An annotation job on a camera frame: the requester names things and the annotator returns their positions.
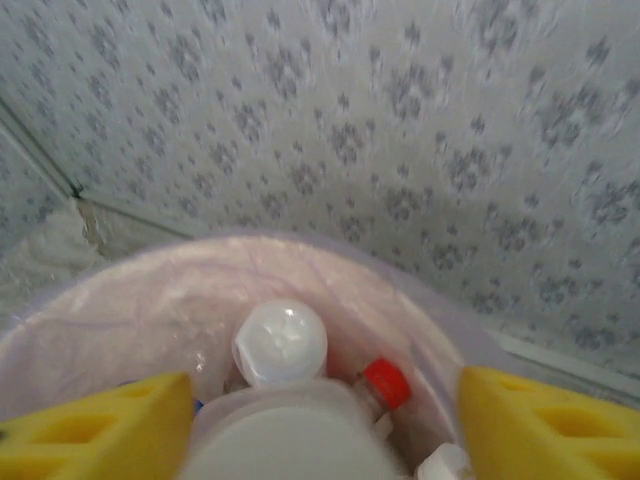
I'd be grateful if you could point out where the clear bottle red print label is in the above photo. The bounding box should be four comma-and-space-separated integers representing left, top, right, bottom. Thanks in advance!
360, 356, 414, 415

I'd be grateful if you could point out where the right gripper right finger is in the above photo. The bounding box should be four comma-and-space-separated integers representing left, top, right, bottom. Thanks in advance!
457, 364, 640, 480

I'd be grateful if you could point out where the pink plastic bin liner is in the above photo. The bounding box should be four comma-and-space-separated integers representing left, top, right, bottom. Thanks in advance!
0, 228, 509, 480

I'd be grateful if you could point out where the small bottle green white label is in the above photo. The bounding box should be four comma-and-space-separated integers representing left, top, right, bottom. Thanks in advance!
414, 442, 474, 480

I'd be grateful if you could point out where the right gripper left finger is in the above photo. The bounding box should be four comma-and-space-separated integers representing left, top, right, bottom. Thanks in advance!
0, 372, 196, 480

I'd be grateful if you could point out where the clear bottle blue label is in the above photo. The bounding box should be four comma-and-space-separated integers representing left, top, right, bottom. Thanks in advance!
183, 378, 397, 480

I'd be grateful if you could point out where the cola bottle red label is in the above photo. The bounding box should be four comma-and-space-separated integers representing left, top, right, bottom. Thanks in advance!
233, 297, 330, 390

